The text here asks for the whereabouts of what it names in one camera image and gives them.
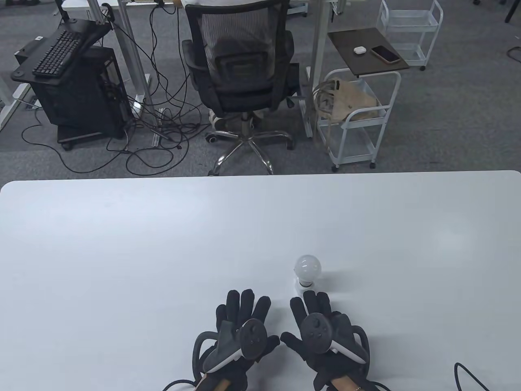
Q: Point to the person's right hand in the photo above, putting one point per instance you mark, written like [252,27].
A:
[317,303]

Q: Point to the person's left hand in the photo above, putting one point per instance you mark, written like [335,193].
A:
[240,309]

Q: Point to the white light socket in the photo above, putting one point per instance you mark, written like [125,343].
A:
[305,288]

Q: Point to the white light bulb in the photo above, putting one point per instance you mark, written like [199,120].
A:
[307,266]

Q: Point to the person's right forearm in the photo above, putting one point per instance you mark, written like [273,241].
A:
[346,385]

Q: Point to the person's left forearm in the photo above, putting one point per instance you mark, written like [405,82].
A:
[217,385]

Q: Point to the right grey and white controller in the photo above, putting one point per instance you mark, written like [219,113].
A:
[315,330]

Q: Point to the grey and white controller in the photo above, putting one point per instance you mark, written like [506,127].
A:
[252,338]
[315,330]

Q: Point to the left grey and white controller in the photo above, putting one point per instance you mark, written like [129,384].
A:
[252,338]

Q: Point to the beige bag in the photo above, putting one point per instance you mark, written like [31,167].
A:
[354,97]

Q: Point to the black mesh office chair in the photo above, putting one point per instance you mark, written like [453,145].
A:
[244,81]

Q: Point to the black wheeled tower stand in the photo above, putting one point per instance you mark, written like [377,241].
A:
[77,136]

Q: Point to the white standing desk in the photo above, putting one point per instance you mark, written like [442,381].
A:
[317,49]

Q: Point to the white earbuds case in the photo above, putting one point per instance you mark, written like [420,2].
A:
[359,50]

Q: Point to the smartphone with tan case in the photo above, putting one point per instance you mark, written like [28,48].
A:
[385,53]

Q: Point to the black computer tower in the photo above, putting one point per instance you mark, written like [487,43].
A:
[81,102]

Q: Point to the white cart with wooden top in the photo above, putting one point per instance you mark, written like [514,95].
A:
[366,40]

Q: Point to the white desk leg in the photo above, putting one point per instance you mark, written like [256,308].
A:
[10,108]

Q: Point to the black keyboard tray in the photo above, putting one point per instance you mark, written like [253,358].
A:
[87,36]

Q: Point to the black keyboard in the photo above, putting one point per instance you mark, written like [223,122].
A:
[57,55]

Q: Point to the black furniture leg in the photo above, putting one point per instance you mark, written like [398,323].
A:
[513,9]

